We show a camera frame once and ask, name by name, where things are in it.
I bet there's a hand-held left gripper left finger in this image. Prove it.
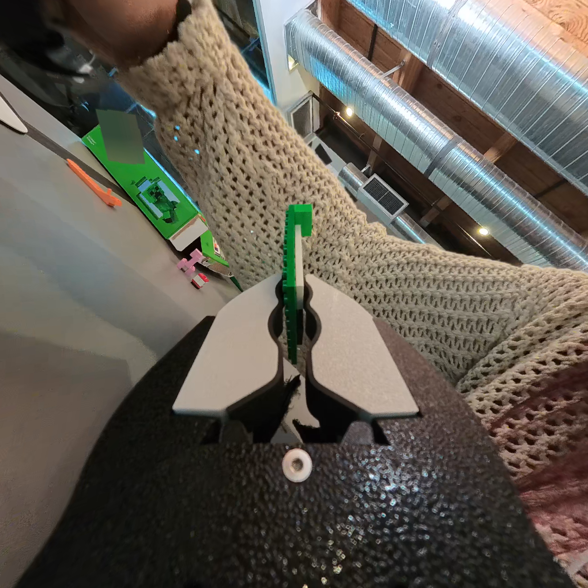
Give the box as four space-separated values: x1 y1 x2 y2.
172 275 286 443

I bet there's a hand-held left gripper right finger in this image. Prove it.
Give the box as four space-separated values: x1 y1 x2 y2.
303 274 421 443

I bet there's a green and white lego plate assembly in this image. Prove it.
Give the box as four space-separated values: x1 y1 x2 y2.
282 203 314 364

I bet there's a person's right forearm knit sleeve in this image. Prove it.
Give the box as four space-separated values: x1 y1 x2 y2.
117 0 588 386

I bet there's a pink lego pig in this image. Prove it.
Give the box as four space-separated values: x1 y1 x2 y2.
176 249 204 279

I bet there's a green lego box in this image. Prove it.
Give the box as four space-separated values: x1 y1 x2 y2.
82 123 208 252

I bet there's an orange lego brick separator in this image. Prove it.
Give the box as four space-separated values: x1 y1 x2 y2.
66 158 123 208

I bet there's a person's right hand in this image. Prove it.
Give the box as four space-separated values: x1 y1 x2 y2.
60 0 193 70

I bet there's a green instruction booklet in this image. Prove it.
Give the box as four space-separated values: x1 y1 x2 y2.
199 229 244 293

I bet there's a white vent grille unit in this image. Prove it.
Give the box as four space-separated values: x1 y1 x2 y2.
356 173 410 227

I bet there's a person's torso in knit sweater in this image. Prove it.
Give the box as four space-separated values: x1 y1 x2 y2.
455 354 588 588

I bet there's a white mat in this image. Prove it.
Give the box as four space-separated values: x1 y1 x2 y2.
0 91 29 135

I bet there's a long silver ventilation duct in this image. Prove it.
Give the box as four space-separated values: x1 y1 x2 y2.
284 8 588 273

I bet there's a white wall vent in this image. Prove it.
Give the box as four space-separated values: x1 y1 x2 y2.
288 93 319 139

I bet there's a large silver ventilation duct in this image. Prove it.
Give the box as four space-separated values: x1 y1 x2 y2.
345 0 588 196

